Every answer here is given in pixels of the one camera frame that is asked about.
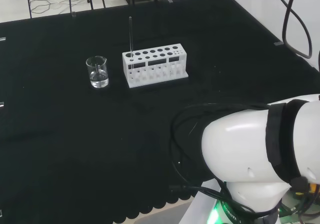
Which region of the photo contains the white test tube rack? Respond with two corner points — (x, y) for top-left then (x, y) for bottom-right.
(121, 43), (189, 89)

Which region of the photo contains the clear glass rod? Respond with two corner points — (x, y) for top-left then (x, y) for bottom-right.
(128, 16), (135, 69)

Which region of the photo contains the small glass beaker with water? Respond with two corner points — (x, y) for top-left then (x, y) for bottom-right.
(85, 56), (110, 89)

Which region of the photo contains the black bench cloth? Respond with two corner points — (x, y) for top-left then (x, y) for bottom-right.
(0, 0), (320, 224)

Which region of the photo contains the black looped cable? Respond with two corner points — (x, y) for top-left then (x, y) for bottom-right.
(259, 0), (314, 59)

